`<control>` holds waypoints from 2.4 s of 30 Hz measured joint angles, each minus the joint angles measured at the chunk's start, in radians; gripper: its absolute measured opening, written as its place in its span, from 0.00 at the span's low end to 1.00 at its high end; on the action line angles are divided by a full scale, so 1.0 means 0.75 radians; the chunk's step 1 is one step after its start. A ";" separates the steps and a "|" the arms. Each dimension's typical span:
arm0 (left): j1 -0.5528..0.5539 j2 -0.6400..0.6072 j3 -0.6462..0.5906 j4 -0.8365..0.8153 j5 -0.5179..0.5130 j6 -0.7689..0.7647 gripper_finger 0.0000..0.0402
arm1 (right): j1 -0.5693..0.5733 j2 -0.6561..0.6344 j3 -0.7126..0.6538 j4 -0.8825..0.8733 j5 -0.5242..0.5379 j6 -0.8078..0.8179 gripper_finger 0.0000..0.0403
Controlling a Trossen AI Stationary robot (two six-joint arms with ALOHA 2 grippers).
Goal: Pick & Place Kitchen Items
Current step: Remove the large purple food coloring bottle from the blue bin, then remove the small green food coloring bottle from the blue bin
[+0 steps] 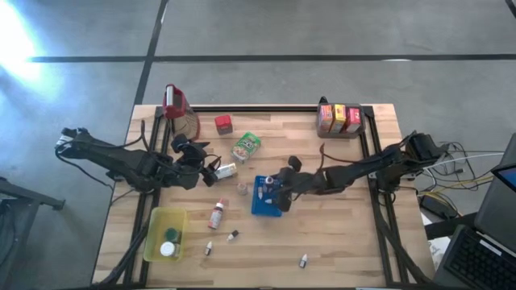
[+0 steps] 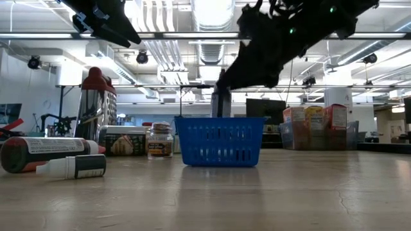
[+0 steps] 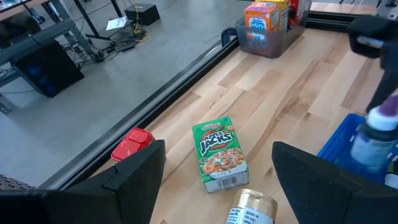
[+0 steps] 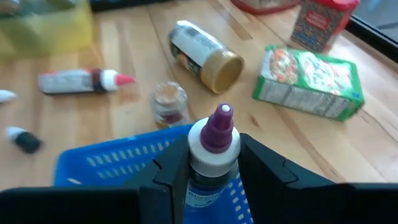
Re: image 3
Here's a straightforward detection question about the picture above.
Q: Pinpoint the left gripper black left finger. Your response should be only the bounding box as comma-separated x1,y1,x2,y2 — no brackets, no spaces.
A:
0,139,167,224

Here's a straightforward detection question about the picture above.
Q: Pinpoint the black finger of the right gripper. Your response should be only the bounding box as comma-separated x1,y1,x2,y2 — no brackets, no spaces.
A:
366,42,398,114

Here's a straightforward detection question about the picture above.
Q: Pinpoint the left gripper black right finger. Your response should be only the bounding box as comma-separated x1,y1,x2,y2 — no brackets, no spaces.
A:
272,141,398,224

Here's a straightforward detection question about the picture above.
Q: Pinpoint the purple icing tube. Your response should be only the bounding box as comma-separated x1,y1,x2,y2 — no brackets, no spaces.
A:
350,93,398,174

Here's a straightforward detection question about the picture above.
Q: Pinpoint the red Froot Loops cereal box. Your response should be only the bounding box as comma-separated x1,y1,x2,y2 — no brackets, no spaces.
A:
288,0,307,29

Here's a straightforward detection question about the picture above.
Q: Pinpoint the yellow Corn Pops cereal box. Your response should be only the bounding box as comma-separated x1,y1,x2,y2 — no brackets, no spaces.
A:
255,0,290,31

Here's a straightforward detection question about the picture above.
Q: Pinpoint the orange Mini Wheats cereal box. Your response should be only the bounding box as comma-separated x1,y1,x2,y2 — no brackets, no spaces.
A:
243,2,281,42

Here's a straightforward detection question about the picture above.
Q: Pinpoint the blue plastic basket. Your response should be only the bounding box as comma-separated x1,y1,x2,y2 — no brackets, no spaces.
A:
317,113,398,185

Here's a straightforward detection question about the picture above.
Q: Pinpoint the red lid spice container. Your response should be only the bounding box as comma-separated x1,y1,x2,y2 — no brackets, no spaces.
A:
110,127,155,164

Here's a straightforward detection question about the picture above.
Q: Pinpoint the glass jar with gold lid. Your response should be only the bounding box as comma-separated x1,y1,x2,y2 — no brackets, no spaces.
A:
224,188,279,224

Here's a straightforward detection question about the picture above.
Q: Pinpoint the grey plastic bin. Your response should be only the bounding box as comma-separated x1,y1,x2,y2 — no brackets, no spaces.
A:
234,0,313,60

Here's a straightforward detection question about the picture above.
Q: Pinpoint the green Apple Jacks cereal box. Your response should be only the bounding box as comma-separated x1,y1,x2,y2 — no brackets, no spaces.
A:
191,115,251,194

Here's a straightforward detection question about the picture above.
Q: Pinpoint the black computer tower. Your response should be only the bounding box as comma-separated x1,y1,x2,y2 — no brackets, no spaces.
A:
10,39,85,99

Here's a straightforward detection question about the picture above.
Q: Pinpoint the white paper sheet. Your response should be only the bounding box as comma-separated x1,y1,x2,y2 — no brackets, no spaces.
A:
105,16,129,32

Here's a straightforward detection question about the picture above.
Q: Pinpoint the black floor box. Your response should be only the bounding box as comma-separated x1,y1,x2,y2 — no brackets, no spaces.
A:
124,2,161,27

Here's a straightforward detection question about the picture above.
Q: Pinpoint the metal grater with red handle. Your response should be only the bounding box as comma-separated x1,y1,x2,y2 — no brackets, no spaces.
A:
0,174,37,191

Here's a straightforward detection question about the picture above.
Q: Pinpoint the black table edge rail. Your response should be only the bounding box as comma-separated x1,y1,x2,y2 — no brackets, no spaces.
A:
38,36,241,191

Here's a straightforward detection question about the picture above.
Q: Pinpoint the black rail clamp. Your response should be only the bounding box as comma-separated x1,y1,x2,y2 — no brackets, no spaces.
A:
221,27,239,48

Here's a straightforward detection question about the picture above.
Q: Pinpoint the grey metal desk frame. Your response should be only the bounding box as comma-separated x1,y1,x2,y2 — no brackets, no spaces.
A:
0,0,105,116

